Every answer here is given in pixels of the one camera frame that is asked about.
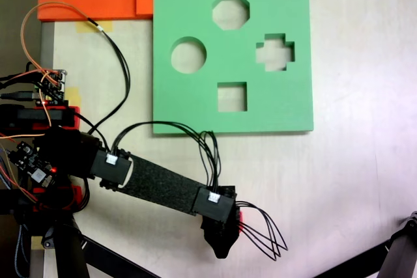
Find thin black tripod leg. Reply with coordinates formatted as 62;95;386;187
79;234;162;278
311;238;392;278

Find red base mount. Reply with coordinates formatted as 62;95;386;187
31;105;81;129

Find green shape sorter board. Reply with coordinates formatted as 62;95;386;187
152;0;315;136

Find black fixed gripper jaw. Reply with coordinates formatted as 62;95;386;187
210;241;235;260

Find circuit board with connectors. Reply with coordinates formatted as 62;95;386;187
33;68;68;103

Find black power circuit board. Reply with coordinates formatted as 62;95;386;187
8;140;56;189

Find blue braided cable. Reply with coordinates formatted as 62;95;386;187
14;222;32;278

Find long orange wire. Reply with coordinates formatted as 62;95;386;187
20;1;102;79

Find thick black tripod leg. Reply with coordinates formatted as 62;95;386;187
42;219;91;278

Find long black wire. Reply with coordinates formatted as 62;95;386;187
86;23;132;137

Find looped black wire bundle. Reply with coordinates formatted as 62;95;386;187
235;201;289;262

